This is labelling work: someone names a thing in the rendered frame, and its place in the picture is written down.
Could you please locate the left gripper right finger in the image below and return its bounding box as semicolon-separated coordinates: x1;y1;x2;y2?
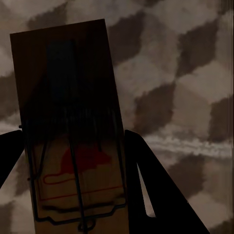
124;130;210;234

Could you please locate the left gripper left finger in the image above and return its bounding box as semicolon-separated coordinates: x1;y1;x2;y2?
0;130;24;188

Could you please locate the mousetrap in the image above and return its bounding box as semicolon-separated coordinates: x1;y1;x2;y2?
10;19;129;234

